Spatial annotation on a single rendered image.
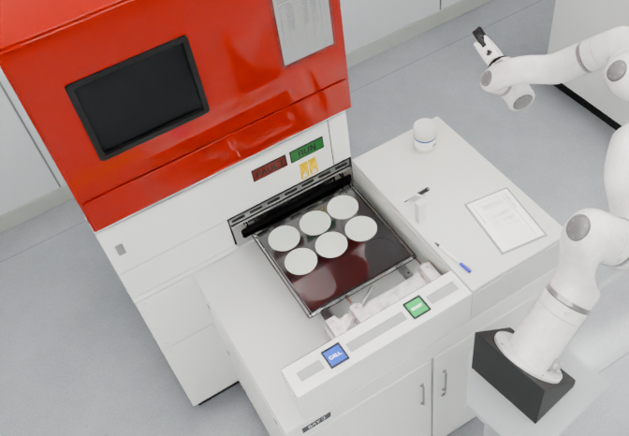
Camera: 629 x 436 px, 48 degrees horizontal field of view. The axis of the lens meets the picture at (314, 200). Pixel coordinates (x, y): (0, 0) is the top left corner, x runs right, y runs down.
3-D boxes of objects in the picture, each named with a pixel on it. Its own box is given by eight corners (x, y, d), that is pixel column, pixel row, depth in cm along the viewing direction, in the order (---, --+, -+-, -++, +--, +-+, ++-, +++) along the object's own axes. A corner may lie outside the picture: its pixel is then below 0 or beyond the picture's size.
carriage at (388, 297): (324, 332, 203) (323, 327, 200) (428, 272, 212) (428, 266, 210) (339, 353, 198) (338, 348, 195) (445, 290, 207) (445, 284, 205)
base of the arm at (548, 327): (567, 374, 184) (608, 318, 179) (548, 390, 168) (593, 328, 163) (507, 329, 193) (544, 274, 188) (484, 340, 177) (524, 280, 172)
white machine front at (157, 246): (131, 298, 222) (85, 218, 192) (351, 183, 243) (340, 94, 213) (135, 305, 220) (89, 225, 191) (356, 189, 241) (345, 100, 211)
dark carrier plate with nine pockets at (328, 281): (256, 235, 223) (256, 234, 223) (349, 187, 232) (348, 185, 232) (311, 312, 202) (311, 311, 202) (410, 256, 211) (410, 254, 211)
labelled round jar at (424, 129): (409, 145, 232) (408, 123, 225) (427, 136, 233) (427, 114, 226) (422, 157, 227) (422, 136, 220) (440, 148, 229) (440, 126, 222)
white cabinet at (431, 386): (241, 390, 287) (192, 275, 226) (435, 277, 312) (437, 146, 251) (321, 531, 248) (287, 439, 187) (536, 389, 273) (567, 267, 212)
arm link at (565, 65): (563, 62, 185) (476, 96, 209) (600, 75, 193) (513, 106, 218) (561, 30, 186) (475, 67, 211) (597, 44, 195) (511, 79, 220)
